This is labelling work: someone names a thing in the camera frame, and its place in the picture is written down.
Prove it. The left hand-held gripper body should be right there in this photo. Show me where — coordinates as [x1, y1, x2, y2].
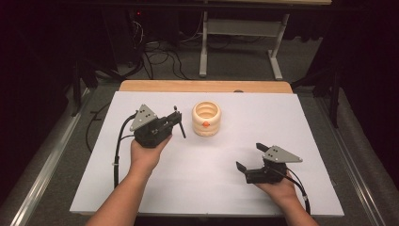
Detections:
[129, 104, 177, 149]

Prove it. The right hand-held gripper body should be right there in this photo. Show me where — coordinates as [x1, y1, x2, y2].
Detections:
[245, 145, 304, 185]

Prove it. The cream ribbed holder cup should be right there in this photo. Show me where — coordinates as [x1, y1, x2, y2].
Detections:
[191, 100, 222, 137]

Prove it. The person's right hand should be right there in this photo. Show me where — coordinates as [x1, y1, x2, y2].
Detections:
[254, 173, 299, 205]

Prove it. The person's left hand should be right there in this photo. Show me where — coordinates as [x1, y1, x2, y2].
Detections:
[129, 134, 173, 177]

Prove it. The wooden table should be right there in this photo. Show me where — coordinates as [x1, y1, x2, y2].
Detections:
[119, 79, 294, 94]

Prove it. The white table board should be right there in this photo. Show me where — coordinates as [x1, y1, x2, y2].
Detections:
[69, 90, 345, 218]

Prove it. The black metal stand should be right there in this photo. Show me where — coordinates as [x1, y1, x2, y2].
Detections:
[70, 58, 127, 118]
[290, 66, 343, 129]

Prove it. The dark cabinet with red light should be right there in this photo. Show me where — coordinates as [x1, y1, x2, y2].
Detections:
[103, 8, 146, 68]

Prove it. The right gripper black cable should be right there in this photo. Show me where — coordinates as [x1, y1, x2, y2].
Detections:
[268, 167, 311, 217]

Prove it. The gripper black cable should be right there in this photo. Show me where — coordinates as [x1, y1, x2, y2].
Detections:
[112, 111, 139, 189]
[268, 167, 311, 217]

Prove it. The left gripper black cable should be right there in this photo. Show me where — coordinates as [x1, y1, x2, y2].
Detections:
[112, 111, 139, 189]

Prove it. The tangle of floor cables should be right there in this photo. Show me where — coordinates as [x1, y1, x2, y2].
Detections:
[125, 18, 203, 81]

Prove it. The black cable on floor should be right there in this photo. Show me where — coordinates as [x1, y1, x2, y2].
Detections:
[85, 102, 112, 153]

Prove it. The aluminium floor rail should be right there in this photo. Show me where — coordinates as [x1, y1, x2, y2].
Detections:
[8, 88, 92, 226]
[315, 96, 388, 226]

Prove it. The white metal desk frame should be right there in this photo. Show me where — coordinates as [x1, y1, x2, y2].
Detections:
[199, 0, 333, 81]

